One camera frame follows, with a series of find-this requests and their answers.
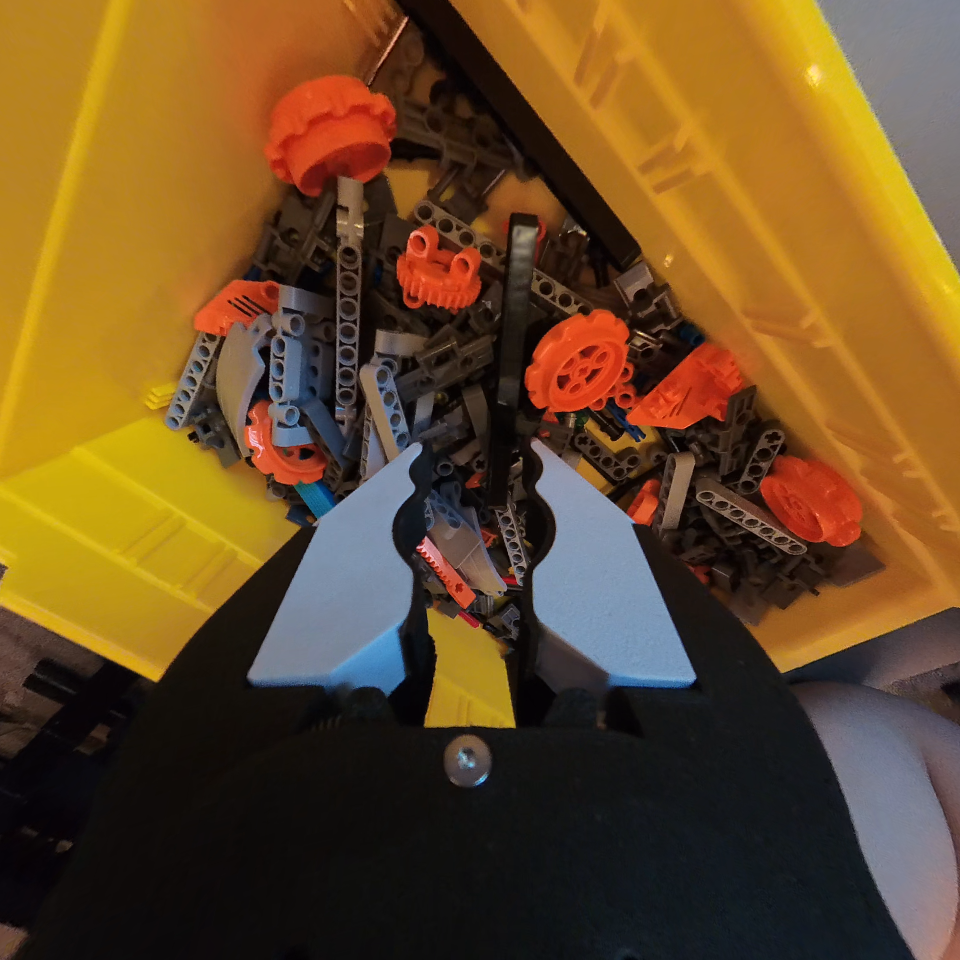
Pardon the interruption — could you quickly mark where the orange spoked sprocket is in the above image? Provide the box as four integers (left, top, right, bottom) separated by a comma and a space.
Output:
246, 401, 329, 485
523, 309, 637, 414

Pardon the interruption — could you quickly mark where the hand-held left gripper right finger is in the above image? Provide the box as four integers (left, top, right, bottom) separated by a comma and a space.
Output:
514, 438, 700, 727

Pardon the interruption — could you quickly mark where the orange wedge panel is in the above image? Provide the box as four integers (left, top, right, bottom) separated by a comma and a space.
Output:
626, 343, 745, 430

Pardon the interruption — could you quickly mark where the light grey frame assembly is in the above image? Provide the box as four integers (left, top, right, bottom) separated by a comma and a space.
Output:
216, 288, 354, 466

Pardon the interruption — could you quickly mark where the orange slotted panel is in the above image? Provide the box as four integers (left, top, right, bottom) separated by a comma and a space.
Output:
193, 279, 280, 337

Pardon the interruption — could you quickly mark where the medium grey beam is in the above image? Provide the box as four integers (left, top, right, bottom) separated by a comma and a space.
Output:
695, 477, 809, 556

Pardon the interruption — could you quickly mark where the long light grey beam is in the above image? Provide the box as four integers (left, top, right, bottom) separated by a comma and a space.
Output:
333, 238, 365, 425

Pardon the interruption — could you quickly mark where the orange toothed rack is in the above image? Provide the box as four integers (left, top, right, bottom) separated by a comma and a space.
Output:
414, 536, 478, 609

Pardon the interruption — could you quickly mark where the grey desk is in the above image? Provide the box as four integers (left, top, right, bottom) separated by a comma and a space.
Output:
817, 0, 960, 271

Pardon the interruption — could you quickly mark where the orange wheel hub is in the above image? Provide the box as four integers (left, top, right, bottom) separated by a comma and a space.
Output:
264, 75, 397, 198
759, 455, 864, 547

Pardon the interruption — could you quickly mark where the light grey axle connector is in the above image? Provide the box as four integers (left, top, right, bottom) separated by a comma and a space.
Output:
336, 176, 366, 241

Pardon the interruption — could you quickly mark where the black glossy beam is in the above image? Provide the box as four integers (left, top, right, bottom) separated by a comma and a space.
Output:
486, 213, 547, 510

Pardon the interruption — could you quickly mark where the yellow plastic bin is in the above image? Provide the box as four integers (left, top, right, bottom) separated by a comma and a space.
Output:
0, 0, 960, 684

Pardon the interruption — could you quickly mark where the short grey beam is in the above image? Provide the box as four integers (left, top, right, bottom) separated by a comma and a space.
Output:
163, 330, 225, 430

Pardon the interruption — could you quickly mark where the pile of grey building pieces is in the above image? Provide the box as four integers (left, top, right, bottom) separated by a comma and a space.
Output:
161, 22, 886, 639

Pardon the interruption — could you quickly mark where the orange bevel gear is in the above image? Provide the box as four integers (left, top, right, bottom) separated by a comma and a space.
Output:
395, 225, 483, 312

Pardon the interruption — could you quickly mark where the long dark grey beam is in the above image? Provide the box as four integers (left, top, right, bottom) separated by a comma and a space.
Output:
414, 201, 594, 316

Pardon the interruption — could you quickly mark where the black long bar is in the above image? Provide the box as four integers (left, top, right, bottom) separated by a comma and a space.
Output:
397, 0, 642, 271

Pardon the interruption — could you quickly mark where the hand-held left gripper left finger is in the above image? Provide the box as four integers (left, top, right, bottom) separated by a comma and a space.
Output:
246, 442, 440, 727

